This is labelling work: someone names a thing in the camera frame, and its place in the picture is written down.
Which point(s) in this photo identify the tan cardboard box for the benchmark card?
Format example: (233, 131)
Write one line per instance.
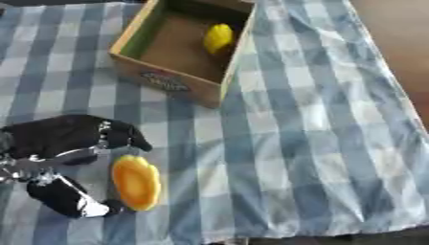
(181, 48)

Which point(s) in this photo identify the orange toy fruit slice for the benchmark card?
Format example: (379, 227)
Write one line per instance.
(136, 182)

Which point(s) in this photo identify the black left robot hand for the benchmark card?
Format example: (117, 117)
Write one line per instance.
(56, 134)

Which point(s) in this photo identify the yellow toy lemon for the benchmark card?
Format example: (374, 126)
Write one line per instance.
(218, 38)

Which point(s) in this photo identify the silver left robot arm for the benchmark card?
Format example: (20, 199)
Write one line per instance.
(8, 169)

